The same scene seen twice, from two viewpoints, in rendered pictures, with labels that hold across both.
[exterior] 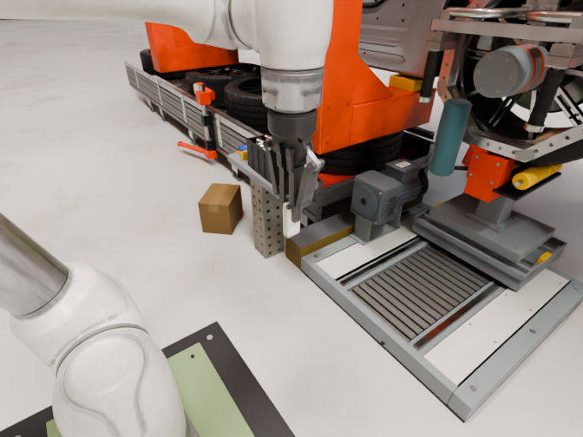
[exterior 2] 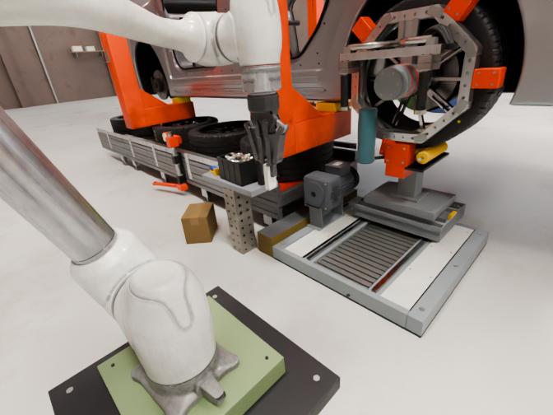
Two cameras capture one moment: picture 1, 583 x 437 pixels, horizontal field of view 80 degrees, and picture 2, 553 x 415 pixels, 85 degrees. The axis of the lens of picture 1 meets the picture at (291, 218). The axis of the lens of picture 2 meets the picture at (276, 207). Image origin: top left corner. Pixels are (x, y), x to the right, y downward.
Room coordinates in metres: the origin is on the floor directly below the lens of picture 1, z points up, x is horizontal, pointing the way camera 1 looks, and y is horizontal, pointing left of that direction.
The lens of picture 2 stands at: (-0.21, 0.08, 0.97)
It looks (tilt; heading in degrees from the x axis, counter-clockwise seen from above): 25 degrees down; 353
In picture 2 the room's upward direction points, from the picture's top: 5 degrees counter-clockwise
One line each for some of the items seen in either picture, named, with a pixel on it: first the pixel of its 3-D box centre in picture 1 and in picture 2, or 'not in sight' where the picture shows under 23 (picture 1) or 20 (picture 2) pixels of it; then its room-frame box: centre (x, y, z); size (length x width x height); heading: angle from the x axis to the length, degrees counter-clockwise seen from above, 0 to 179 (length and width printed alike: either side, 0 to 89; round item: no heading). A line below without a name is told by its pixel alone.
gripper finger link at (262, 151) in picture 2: (286, 172); (262, 141); (0.54, 0.01, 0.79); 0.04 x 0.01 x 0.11; 131
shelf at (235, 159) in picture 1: (269, 170); (237, 179); (1.29, 0.09, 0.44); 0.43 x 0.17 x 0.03; 35
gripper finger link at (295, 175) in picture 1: (297, 177); (271, 142); (0.52, -0.01, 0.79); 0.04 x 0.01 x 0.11; 131
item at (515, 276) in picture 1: (483, 235); (406, 209); (1.26, -0.86, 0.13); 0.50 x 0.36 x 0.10; 35
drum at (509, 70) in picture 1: (513, 70); (399, 81); (1.12, -0.67, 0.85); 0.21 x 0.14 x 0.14; 125
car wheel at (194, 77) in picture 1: (226, 83); (188, 132); (3.08, 0.55, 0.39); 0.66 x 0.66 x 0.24
